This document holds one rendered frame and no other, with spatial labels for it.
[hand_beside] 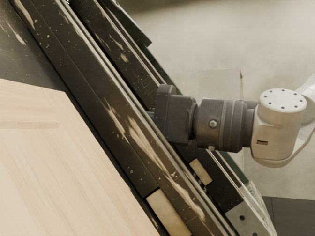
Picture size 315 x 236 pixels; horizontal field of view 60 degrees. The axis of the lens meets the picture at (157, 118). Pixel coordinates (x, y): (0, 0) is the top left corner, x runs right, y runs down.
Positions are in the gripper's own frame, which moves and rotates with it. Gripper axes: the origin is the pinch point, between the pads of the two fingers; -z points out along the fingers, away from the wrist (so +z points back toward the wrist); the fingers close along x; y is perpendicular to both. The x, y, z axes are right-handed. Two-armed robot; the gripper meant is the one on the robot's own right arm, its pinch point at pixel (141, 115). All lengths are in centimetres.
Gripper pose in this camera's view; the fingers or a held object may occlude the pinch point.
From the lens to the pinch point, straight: 50.6
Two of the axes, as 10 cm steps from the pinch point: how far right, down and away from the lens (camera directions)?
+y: -2.7, -0.3, -9.6
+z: 9.5, 1.1, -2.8
